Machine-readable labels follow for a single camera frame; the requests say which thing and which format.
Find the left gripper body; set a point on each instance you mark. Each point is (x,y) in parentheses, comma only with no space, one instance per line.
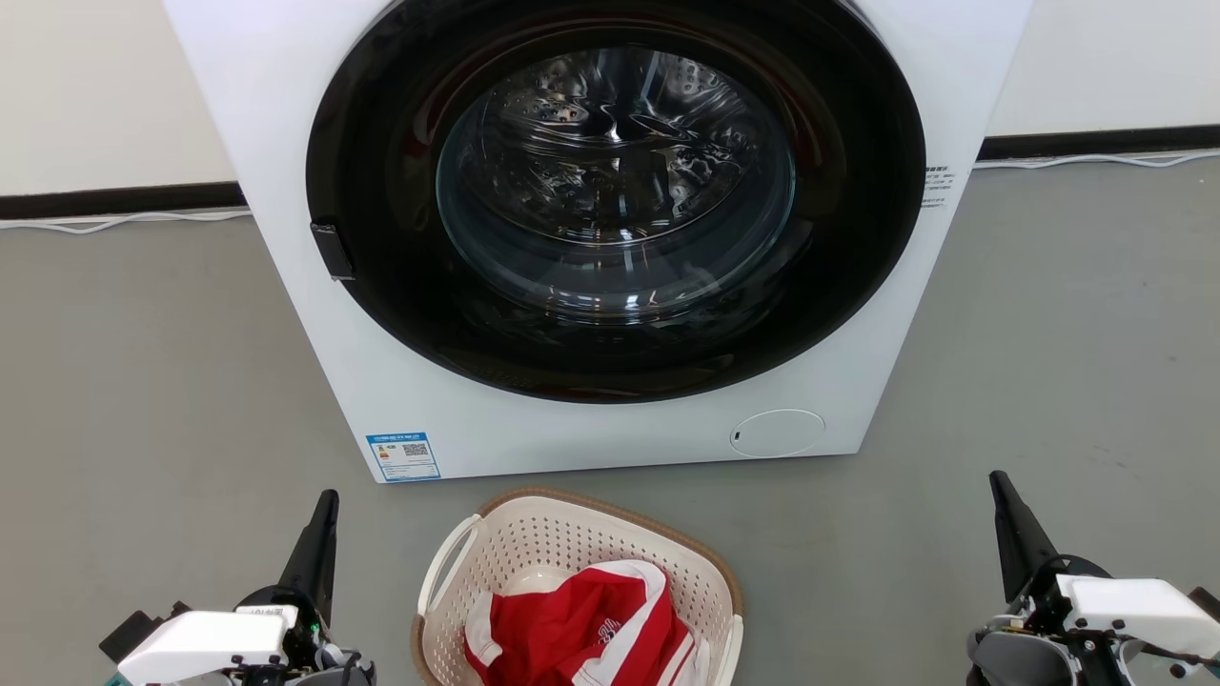
(205,646)

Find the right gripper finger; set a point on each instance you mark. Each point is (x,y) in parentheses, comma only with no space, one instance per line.
(1031,543)
(1012,553)

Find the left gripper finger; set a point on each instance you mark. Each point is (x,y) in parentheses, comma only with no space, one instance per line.
(326,562)
(307,557)

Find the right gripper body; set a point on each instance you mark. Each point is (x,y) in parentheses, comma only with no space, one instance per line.
(1125,610)

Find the cream perforated laundry basket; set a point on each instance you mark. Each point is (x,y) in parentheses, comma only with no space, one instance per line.
(534,543)

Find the blue energy label sticker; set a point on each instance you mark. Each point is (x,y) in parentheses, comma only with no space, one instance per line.
(403,456)

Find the red and white garment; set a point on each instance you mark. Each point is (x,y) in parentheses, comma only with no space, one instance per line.
(562,629)

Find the round white filter cover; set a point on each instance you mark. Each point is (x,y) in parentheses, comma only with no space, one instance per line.
(777,433)

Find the round black glass washer door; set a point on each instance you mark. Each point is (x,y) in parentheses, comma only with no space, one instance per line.
(381,286)

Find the small printed text sticker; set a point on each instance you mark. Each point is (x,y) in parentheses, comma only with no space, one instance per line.
(937,186)

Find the black baseboard strip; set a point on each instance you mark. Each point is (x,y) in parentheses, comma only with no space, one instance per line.
(114,200)
(1096,143)

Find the white front-load washing machine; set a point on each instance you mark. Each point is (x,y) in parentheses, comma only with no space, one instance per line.
(286,114)

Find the steel washer drum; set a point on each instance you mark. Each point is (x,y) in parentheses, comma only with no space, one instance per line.
(615,181)

